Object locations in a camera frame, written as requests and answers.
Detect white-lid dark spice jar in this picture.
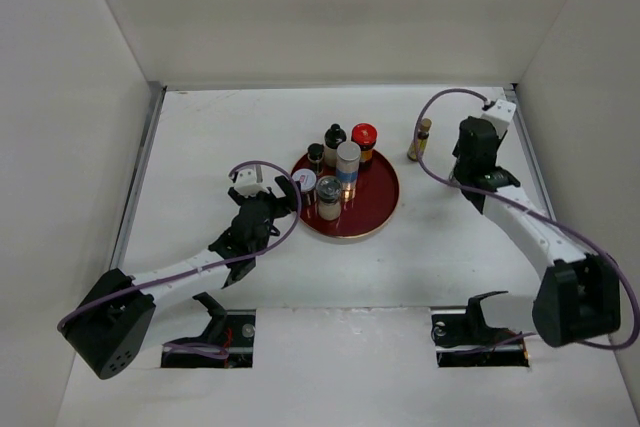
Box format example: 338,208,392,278
292,168,317,207

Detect grey-top white salt grinder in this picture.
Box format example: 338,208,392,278
315,176,342,221

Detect black-cap pepper shaker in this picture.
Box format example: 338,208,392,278
307,143,324,177

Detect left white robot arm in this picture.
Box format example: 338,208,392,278
57,169,302,380

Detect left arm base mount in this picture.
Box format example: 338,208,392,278
160,293,257,369

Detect left aluminium table rail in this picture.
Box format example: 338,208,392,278
107,81,166,271

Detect aluminium table rail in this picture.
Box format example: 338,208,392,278
107,81,166,271
503,84,556,220

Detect right aluminium table rail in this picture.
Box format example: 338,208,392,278
503,84,556,220

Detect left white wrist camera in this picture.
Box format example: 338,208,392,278
231,166,265,197

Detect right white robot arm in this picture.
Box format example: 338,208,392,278
453,116,620,347

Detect small yellow-label oil bottle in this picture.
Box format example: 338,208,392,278
407,118,432,162

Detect red round lacquer tray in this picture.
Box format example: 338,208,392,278
301,150,400,239

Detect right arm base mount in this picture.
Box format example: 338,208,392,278
431,291,529,368

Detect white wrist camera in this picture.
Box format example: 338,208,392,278
481,99,517,139
231,166,265,197

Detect black-top white salt grinder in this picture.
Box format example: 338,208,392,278
324,123,347,168

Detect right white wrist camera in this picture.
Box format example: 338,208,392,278
481,99,517,139

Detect silver-lid blue-label jar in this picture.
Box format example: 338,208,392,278
335,141,361,201

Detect red-lid chili sauce jar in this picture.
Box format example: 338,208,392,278
351,123,378,168

